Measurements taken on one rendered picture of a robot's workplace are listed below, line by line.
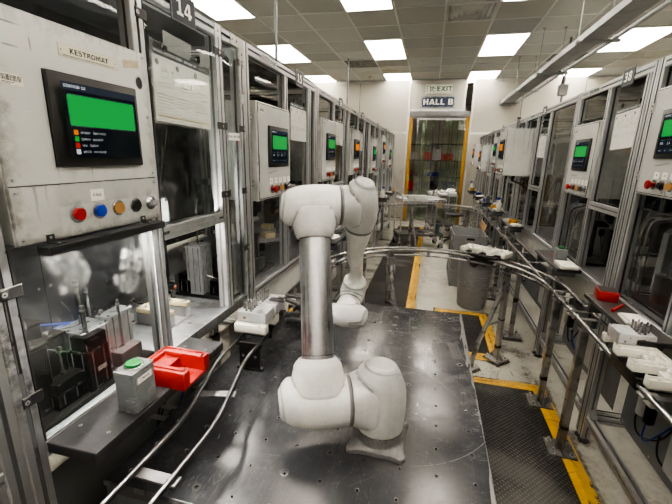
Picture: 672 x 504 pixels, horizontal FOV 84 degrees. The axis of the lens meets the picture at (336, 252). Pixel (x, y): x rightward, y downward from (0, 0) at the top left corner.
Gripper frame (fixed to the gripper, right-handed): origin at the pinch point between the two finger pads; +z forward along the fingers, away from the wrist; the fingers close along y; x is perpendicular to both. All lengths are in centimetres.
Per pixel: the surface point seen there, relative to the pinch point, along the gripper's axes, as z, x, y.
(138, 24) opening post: 17, 49, 100
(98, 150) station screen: 13, 71, 66
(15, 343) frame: 16, 95, 27
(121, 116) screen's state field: 14, 62, 75
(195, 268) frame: 38.2, 4.6, 14.8
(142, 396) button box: 3, 77, 5
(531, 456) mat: -127, -46, -89
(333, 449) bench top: -42, 51, -22
